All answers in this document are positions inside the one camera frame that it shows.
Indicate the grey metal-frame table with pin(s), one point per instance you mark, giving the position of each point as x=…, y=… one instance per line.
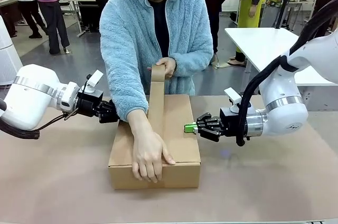
x=79, y=0

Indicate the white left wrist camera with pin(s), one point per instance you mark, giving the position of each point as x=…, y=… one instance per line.
x=95, y=78

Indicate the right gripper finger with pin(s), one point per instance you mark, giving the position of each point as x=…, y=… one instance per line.
x=208, y=121
x=211, y=132

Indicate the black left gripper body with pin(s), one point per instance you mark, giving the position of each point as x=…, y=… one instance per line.
x=88, y=102

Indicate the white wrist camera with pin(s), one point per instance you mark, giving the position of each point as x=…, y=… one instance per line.
x=95, y=78
x=232, y=94

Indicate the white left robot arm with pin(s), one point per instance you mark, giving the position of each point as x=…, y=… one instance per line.
x=31, y=97

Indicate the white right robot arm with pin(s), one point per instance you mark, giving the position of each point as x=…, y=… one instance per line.
x=282, y=89

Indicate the brown packing tape roll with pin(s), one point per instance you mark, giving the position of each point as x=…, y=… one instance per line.
x=157, y=89

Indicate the white ribbed appliance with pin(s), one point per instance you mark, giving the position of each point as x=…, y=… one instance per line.
x=8, y=57

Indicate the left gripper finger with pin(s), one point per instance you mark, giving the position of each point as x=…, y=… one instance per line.
x=108, y=117
x=107, y=106

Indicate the person's left hand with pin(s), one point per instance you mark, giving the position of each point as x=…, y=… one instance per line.
x=170, y=66

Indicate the brown cardboard shipping box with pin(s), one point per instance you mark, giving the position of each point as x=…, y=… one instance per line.
x=182, y=155

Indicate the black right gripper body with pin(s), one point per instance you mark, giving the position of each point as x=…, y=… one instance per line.
x=228, y=121

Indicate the person in yellow apron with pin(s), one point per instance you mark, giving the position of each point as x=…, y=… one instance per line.
x=248, y=12

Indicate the black stand pole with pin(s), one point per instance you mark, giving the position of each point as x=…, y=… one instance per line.
x=285, y=2

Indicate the person in blue fleece jacket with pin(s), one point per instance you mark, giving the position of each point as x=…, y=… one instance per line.
x=126, y=36

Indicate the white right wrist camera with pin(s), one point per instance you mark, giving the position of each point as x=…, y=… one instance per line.
x=232, y=94

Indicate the large white table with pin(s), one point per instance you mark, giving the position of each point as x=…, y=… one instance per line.
x=258, y=44

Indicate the person's left forearm blue sleeve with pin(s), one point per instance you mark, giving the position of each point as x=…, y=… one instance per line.
x=192, y=60

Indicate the person's right hand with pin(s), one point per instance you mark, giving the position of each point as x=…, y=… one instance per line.
x=148, y=155

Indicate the person's right forearm blue sleeve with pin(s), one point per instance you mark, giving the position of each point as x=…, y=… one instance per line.
x=132, y=102

